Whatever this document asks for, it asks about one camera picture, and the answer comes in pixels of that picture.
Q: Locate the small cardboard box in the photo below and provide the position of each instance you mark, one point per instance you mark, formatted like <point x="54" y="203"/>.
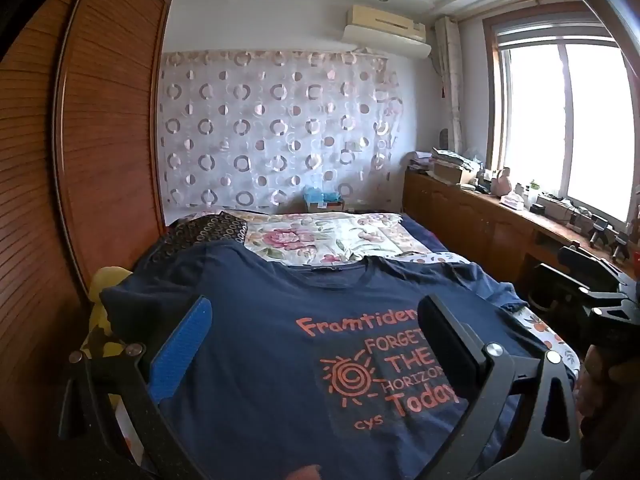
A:
<point x="325" y="206"/>

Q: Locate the stack of books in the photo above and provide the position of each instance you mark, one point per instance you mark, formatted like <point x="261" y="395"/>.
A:
<point x="420" y="162"/>

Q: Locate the wooden louvered wardrobe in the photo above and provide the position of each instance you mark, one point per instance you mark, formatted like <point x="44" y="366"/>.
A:
<point x="110" y="135"/>

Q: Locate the sheer circle-patterned curtain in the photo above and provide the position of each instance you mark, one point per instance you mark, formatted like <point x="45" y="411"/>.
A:
<point x="280" y="125"/>

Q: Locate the white green-capped bottle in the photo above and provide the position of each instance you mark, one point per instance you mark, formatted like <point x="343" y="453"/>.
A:
<point x="534" y="189"/>

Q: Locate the yellow plush toy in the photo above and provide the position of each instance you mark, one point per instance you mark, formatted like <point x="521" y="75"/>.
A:
<point x="102" y="310"/>

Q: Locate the dark circle-patterned cloth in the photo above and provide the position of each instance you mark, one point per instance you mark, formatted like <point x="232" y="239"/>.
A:
<point x="200" y="232"/>

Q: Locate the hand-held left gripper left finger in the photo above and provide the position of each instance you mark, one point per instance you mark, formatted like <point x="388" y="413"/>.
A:
<point x="182" y="350"/>

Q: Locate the navy printed t-shirt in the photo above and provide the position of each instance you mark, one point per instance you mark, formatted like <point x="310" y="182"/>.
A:
<point x="260" y="360"/>

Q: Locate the pile of papers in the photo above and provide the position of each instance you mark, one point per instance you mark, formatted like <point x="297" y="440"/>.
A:
<point x="455" y="155"/>

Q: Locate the floral quilt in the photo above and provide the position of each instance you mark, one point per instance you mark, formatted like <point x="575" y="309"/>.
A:
<point x="310" y="240"/>

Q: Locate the white tied window curtain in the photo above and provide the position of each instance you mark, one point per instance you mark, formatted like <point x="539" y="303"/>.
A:
<point x="452" y="85"/>

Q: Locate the white orange-print sheet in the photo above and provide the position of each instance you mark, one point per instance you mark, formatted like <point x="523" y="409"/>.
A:
<point x="545" y="332"/>

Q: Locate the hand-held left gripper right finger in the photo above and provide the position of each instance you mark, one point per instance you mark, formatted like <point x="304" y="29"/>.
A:
<point x="450" y="340"/>

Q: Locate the window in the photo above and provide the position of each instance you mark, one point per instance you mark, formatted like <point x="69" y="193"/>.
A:
<point x="540" y="110"/>

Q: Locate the long wooden cabinet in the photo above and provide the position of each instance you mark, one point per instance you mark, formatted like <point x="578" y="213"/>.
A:
<point x="465" y="225"/>

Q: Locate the brown cardboard box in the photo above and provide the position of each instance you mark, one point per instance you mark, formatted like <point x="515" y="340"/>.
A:
<point x="450" y="172"/>

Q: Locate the white wall air conditioner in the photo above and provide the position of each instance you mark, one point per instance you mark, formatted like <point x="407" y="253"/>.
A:
<point x="385" y="35"/>

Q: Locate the white flat box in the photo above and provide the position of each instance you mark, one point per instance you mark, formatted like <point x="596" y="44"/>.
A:
<point x="555" y="207"/>

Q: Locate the small dark tripod stand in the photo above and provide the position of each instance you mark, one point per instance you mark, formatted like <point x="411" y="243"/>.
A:
<point x="597" y="230"/>
<point x="620" y="245"/>

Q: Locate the pink figurine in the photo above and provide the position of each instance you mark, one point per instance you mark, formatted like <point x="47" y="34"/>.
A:
<point x="502" y="180"/>

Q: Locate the person's right hand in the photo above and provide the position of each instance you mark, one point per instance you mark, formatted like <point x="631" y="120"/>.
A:
<point x="600" y="380"/>

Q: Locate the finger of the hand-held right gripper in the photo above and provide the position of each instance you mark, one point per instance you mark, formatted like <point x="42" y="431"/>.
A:
<point x="590" y="262"/>
<point x="610" y="299"/>

